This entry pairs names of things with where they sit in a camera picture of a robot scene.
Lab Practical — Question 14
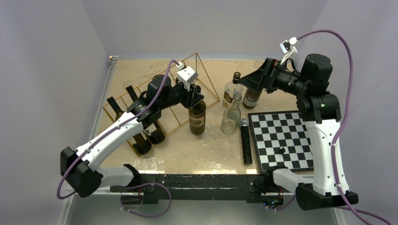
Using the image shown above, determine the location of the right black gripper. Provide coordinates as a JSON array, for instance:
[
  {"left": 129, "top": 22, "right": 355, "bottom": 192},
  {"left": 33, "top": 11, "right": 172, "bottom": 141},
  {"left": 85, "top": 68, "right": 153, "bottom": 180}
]
[{"left": 239, "top": 57, "right": 310, "bottom": 96}]

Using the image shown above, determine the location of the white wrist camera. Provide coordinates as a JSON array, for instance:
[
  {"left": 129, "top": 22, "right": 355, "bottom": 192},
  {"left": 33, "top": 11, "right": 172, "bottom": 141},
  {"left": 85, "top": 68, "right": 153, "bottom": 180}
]
[
  {"left": 176, "top": 61, "right": 198, "bottom": 91},
  {"left": 279, "top": 37, "right": 298, "bottom": 65}
]

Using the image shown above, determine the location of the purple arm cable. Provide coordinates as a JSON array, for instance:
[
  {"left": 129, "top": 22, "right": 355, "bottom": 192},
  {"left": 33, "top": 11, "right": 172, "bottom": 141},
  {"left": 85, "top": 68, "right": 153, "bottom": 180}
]
[
  {"left": 56, "top": 60, "right": 181, "bottom": 200},
  {"left": 297, "top": 30, "right": 393, "bottom": 225}
]

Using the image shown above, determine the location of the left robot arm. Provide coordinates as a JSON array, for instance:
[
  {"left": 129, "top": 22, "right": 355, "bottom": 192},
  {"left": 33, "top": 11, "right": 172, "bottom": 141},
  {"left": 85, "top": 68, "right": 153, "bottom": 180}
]
[{"left": 57, "top": 70, "right": 204, "bottom": 198}]

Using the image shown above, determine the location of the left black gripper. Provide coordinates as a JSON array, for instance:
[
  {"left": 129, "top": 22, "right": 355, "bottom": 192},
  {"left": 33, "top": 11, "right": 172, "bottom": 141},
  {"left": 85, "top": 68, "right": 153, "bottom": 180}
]
[{"left": 158, "top": 79, "right": 203, "bottom": 110}]

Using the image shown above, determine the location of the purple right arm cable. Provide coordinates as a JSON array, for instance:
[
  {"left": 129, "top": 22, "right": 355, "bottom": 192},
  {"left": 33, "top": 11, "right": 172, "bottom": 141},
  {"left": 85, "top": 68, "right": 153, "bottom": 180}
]
[{"left": 297, "top": 30, "right": 393, "bottom": 225}]

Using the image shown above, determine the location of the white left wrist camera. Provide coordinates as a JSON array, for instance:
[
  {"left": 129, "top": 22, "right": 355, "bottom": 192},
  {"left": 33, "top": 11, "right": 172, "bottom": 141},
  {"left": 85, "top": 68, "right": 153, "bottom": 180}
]
[{"left": 176, "top": 61, "right": 198, "bottom": 91}]

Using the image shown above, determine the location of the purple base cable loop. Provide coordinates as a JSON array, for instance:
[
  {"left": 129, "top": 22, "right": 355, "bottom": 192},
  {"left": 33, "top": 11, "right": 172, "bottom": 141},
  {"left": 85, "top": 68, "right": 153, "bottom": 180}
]
[{"left": 120, "top": 182, "right": 174, "bottom": 218}]

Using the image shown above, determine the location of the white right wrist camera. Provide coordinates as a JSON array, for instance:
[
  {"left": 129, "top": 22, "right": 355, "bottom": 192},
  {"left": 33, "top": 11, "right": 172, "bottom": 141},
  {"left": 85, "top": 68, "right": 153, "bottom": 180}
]
[{"left": 279, "top": 37, "right": 298, "bottom": 65}]

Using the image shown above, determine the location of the black microphone silver head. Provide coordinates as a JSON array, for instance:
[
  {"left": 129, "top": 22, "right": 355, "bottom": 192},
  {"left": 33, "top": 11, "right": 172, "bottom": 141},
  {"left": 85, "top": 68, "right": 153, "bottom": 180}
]
[{"left": 238, "top": 118, "right": 253, "bottom": 165}]

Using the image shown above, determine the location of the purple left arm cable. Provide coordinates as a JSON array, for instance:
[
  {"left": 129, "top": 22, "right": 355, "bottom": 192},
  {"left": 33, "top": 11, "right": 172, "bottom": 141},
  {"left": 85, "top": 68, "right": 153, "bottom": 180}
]
[{"left": 56, "top": 60, "right": 181, "bottom": 200}]

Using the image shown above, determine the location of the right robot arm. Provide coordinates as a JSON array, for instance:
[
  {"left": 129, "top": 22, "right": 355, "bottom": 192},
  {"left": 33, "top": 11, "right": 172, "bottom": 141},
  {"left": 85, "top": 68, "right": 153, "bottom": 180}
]
[{"left": 238, "top": 53, "right": 359, "bottom": 210}]

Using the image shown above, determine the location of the dark wine bottle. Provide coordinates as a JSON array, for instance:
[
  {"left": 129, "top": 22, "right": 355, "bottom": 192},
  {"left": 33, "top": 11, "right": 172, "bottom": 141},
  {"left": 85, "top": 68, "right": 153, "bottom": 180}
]
[
  {"left": 107, "top": 97, "right": 152, "bottom": 156},
  {"left": 243, "top": 89, "right": 263, "bottom": 109},
  {"left": 125, "top": 85, "right": 166, "bottom": 144}
]

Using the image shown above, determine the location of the clear whisky bottle black cap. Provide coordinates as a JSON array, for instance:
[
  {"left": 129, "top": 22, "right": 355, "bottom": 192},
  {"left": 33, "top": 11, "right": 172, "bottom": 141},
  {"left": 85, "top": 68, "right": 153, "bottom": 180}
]
[{"left": 222, "top": 72, "right": 243, "bottom": 109}]

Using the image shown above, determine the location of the black white chessboard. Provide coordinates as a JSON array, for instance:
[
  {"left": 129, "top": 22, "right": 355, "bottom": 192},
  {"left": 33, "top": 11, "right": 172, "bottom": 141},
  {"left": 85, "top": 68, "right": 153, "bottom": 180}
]
[{"left": 248, "top": 111, "right": 314, "bottom": 174}]

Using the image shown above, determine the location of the clear glass bottle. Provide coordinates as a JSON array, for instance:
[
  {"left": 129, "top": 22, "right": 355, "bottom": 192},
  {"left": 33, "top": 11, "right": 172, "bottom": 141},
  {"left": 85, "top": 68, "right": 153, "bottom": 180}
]
[{"left": 221, "top": 92, "right": 242, "bottom": 135}]

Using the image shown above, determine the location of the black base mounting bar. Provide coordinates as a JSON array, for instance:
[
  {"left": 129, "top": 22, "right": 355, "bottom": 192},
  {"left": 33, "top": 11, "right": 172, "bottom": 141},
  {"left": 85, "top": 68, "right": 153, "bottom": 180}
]
[{"left": 110, "top": 174, "right": 286, "bottom": 204}]

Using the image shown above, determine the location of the gold wire wine rack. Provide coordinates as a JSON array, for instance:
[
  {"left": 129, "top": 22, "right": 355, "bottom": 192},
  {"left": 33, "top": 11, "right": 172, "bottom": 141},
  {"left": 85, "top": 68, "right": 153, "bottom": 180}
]
[{"left": 109, "top": 53, "right": 220, "bottom": 152}]

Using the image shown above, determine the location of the green wine bottle silver neck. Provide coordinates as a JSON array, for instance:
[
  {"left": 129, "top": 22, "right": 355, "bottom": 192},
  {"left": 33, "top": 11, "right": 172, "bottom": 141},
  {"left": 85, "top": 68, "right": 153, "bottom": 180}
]
[{"left": 188, "top": 100, "right": 207, "bottom": 135}]

